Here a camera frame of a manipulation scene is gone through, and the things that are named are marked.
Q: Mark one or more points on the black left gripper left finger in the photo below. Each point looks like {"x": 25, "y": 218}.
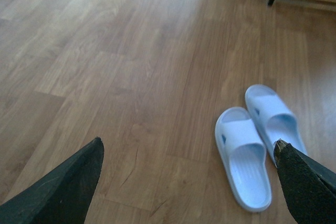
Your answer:
{"x": 64, "y": 194}

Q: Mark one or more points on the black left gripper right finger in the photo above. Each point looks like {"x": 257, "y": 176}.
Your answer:
{"x": 308, "y": 186}

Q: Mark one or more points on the light blue left slipper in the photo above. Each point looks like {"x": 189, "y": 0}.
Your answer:
{"x": 243, "y": 155}

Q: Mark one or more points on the light blue slipper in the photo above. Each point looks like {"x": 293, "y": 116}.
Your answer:
{"x": 272, "y": 118}
{"x": 243, "y": 155}

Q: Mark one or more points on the light blue right slipper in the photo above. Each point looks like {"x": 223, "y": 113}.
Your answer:
{"x": 272, "y": 118}

